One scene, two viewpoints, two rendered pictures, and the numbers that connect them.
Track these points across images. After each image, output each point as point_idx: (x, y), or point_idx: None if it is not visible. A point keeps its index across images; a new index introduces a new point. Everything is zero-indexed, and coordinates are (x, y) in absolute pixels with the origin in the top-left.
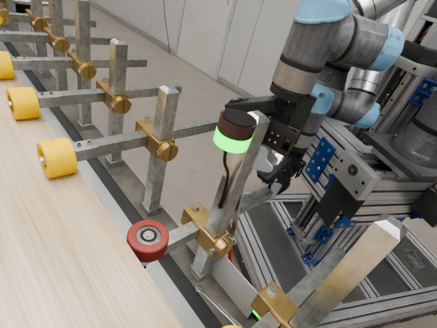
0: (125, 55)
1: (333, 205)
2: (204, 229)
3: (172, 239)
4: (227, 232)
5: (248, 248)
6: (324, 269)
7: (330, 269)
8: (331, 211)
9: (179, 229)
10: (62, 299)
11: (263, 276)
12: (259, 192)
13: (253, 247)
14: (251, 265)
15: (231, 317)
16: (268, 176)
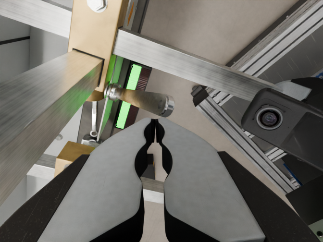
0: None
1: (313, 174)
2: (70, 51)
3: (8, 11)
4: (101, 87)
5: (271, 42)
6: (156, 198)
7: (161, 202)
8: (303, 168)
9: (37, 6)
10: None
11: (244, 70)
12: (253, 87)
13: (276, 47)
14: (252, 54)
15: (95, 105)
16: (253, 126)
